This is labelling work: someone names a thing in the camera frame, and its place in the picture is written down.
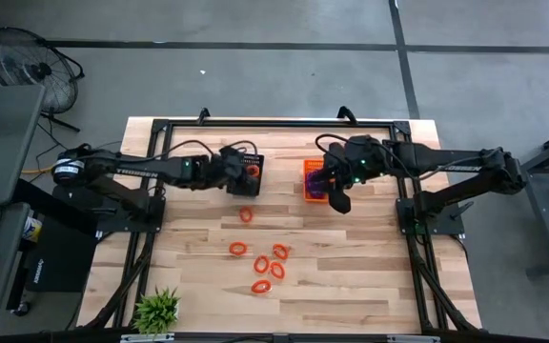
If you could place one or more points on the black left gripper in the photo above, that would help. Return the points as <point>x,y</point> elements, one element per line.
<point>224,169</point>

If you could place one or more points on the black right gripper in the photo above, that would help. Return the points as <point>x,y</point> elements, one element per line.
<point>355,159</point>

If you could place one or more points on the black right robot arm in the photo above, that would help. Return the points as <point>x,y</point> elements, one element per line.
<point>446,164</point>

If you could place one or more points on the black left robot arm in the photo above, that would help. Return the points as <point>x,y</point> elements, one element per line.
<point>136,171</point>

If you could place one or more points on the black plastic basket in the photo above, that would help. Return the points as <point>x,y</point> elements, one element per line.
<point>257,158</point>

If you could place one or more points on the orange plastic basket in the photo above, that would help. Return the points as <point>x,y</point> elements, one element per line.
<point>307,164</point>

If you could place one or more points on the black table clamp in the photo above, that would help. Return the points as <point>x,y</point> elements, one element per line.
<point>346,112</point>
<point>203,114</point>

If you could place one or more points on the small green potted plant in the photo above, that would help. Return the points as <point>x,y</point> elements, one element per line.
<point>155,312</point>

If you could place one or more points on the white and yellow can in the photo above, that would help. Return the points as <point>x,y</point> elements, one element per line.
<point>31,228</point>

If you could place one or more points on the black floor fan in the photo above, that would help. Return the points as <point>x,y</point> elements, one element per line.
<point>40,70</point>

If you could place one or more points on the dark grey side desk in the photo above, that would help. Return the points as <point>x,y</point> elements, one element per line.
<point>5,228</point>

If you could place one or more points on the black metal table frame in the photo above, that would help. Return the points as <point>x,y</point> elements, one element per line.
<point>279,124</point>

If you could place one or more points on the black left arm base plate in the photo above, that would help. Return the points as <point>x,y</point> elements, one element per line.
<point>153,221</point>

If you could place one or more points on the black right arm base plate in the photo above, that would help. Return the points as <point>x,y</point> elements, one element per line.
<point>446,221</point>

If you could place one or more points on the silver metal bracket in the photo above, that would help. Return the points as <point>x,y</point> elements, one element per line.
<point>412,339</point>
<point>146,338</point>

